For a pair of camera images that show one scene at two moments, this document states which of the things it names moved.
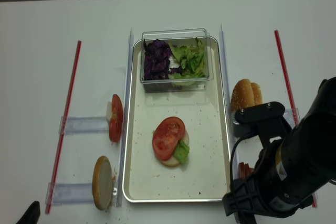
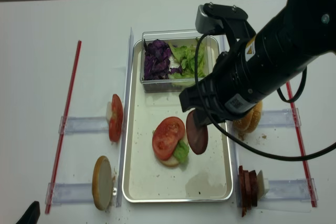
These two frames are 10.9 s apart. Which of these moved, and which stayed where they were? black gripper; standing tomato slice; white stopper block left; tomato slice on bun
Moved: black gripper
Stayed: standing tomato slice; white stopper block left; tomato slice on bun
